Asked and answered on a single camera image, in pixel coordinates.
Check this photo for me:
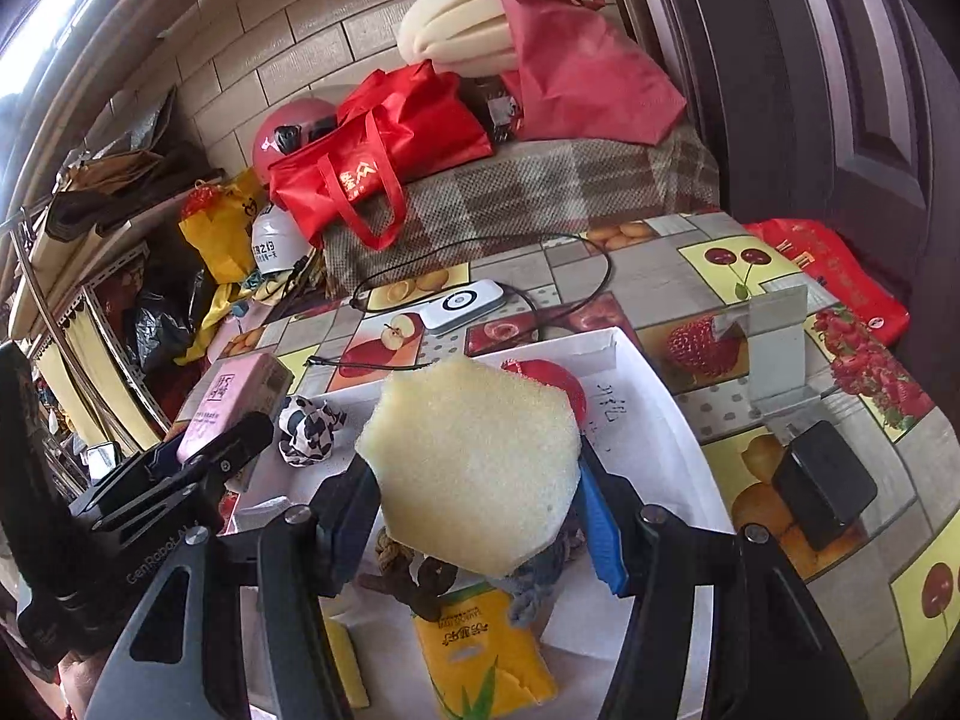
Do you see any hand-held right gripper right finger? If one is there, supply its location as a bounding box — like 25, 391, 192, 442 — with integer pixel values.
574, 450, 871, 720

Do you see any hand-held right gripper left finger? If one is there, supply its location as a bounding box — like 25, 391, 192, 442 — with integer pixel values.
82, 457, 391, 720

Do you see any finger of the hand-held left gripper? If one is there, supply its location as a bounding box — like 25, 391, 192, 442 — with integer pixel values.
71, 461, 248, 535
146, 411, 275, 494

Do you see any cow print cloth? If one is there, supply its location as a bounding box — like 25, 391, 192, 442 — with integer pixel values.
276, 394, 350, 470

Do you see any braided rope toy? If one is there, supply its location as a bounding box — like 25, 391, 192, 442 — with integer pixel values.
356, 517, 593, 627

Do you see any white cardboard box tray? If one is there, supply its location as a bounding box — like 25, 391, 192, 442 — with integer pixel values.
225, 326, 740, 720

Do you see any yellow hexagonal sponge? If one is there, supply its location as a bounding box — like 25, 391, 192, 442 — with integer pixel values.
354, 356, 582, 582

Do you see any yellow tissue packet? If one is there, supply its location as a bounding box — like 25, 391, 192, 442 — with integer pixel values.
411, 583, 560, 720

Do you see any yellow sponge slab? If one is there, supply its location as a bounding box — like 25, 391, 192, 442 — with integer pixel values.
322, 615, 370, 710

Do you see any yellow cloth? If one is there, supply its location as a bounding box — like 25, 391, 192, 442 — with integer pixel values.
176, 270, 301, 367

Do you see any black plastic bag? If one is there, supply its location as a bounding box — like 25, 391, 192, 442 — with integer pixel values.
131, 270, 207, 368

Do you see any red round object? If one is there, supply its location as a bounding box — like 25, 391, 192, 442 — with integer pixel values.
501, 358, 587, 421

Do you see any yellow shopping bag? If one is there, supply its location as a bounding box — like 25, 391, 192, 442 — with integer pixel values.
178, 169, 267, 284

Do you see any white helmet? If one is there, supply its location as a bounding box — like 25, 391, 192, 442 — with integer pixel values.
250, 206, 316, 275

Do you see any small black box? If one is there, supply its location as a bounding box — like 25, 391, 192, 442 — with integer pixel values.
772, 420, 878, 552

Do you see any metal shelf rack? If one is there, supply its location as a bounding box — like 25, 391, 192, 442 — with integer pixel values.
0, 86, 226, 466

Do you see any red mesh ornament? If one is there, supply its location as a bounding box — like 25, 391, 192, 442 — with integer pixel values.
180, 180, 222, 222

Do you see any white power bank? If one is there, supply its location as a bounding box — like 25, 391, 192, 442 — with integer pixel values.
418, 279, 507, 332

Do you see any clear acrylic stand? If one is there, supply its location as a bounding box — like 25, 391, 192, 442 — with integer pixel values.
712, 289, 826, 417

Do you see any red tote bag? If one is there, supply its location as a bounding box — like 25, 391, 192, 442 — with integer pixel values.
268, 60, 496, 252

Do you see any red helmet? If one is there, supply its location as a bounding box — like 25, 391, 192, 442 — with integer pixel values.
251, 97, 342, 185

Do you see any plaid cloth cover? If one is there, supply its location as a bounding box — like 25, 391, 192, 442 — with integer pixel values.
319, 124, 725, 293

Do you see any red plastic bag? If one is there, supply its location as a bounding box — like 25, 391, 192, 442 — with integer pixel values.
742, 217, 912, 350

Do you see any dark red fabric bag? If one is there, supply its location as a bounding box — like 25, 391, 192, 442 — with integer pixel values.
499, 0, 687, 147

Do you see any folded cream foam sheet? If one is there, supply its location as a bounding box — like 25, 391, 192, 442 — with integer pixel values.
396, 0, 522, 80

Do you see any dark purple door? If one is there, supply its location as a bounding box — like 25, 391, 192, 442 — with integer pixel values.
600, 0, 960, 361

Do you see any black cable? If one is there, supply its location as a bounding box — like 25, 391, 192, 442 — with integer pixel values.
307, 232, 612, 377

